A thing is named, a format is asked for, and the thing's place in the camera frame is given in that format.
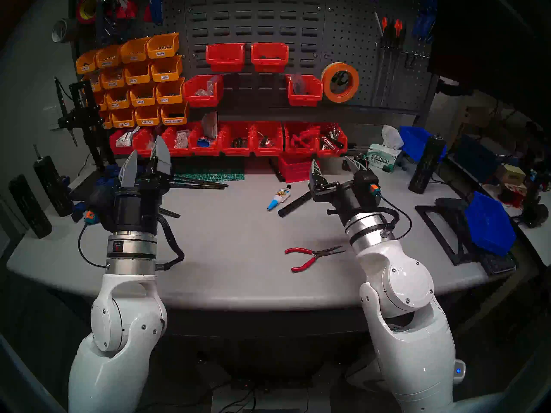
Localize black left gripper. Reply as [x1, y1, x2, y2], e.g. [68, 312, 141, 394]
[112, 135, 173, 234]

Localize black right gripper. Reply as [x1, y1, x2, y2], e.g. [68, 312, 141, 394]
[309, 155, 384, 227]

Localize orange tape roll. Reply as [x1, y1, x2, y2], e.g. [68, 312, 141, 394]
[321, 62, 360, 104]

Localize red yellow tape roll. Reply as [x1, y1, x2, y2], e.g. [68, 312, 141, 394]
[76, 0, 102, 25]

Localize red plastic parts bin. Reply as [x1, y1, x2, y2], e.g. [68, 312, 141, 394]
[285, 74, 323, 107]
[278, 154, 319, 183]
[251, 42, 290, 73]
[161, 126, 193, 157]
[220, 123, 255, 156]
[316, 123, 348, 157]
[131, 128, 158, 157]
[252, 122, 285, 156]
[283, 122, 319, 155]
[189, 124, 223, 156]
[182, 74, 224, 108]
[205, 43, 247, 73]
[109, 129, 136, 155]

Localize white crumpled bag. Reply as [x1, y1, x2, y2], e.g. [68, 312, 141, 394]
[115, 130, 140, 149]

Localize Kimtech tissue box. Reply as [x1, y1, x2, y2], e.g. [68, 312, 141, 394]
[367, 125, 405, 173]

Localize orange bin M2.5-5 label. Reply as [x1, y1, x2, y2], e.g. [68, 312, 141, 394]
[134, 105, 163, 126]

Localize orange bin M2.5-6 label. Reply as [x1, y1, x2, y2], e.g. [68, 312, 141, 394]
[110, 109, 137, 129]

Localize black rod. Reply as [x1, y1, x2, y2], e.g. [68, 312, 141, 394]
[278, 191, 313, 218]

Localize orange bin M4-0.7X6 HEX label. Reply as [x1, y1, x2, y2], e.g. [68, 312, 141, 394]
[160, 101, 190, 125]

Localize glue bottle with blue tip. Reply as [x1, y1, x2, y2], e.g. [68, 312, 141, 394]
[267, 185, 292, 211]

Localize orange bin M3-8 label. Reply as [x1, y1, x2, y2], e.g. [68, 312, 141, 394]
[129, 83, 159, 106]

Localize green cutting mat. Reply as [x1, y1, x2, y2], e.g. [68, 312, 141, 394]
[170, 156, 245, 181]

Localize orange bin M3-12 label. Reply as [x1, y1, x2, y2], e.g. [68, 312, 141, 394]
[105, 88, 133, 110]

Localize folded paper user manual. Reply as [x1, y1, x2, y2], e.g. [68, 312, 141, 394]
[201, 111, 219, 139]

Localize orange bin M3-6 label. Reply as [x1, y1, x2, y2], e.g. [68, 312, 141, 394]
[155, 77, 186, 104]

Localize blue plastic bin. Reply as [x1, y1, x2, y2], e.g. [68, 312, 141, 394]
[399, 125, 448, 162]
[465, 191, 516, 256]

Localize black cylinder with cap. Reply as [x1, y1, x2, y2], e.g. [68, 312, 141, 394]
[408, 134, 447, 194]

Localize orange bin M4-6 label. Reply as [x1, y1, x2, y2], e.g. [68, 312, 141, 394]
[124, 61, 153, 86]

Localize orange bin M4X4X6 label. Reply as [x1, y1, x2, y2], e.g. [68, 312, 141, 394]
[101, 67, 127, 89]

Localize black cylinder with thin tip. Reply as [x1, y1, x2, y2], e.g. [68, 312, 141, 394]
[33, 144, 74, 218]

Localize orange bin M3-4 label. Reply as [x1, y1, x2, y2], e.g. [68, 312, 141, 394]
[151, 55, 183, 81]

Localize orange bin M3X8 BAD label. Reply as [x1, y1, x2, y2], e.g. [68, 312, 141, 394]
[96, 45, 123, 69]

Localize black triangular stand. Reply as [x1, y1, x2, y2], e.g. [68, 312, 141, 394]
[415, 205, 479, 266]

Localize orange bin M3X3X4 label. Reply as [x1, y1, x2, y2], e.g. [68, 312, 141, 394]
[76, 51, 100, 75]

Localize orange bin M3X6 label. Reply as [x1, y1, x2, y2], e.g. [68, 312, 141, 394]
[146, 32, 180, 59]

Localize plain black cylinder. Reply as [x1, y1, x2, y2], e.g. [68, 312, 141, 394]
[8, 174, 53, 239]

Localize dark blue crate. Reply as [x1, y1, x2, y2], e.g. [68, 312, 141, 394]
[454, 134, 502, 180]

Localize metal tool holder rack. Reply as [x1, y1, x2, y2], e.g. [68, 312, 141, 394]
[377, 44, 431, 60]

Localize dark metal C-clamp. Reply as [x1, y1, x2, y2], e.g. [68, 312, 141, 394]
[96, 0, 130, 47]

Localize red plastic tool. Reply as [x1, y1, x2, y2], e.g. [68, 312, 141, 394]
[105, 0, 138, 20]

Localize small cardboard box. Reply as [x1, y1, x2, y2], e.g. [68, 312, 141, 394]
[495, 163, 526, 185]

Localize black keyboard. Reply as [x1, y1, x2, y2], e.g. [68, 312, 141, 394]
[435, 197, 517, 275]

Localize blue spring clamp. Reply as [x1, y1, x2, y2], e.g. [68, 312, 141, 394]
[422, 0, 437, 34]

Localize black monitor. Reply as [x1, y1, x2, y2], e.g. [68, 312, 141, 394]
[428, 0, 551, 129]

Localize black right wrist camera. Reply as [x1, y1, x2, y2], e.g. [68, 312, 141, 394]
[355, 170, 383, 200]

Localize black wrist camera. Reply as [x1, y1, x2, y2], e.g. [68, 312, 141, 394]
[355, 170, 383, 200]
[84, 184, 115, 228]

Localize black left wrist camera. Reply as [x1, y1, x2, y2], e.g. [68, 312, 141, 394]
[84, 184, 115, 228]

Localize thin black camera cable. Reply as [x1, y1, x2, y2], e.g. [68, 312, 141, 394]
[379, 193, 413, 240]
[77, 223, 108, 268]

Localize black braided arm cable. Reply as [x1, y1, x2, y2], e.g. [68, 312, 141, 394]
[154, 213, 186, 271]

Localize red handled pliers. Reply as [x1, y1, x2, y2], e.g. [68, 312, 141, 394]
[284, 245, 346, 273]

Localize grey pegboard wall panel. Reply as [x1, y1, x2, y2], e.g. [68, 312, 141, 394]
[71, 0, 435, 111]

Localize file with orange black handle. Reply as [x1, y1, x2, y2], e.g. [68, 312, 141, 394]
[390, 20, 407, 106]
[371, 16, 391, 106]
[381, 18, 399, 106]

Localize grey duct tape roll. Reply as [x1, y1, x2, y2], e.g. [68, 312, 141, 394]
[52, 18, 80, 44]

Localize blue handled pliers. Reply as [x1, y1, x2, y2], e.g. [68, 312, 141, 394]
[411, 10, 431, 43]

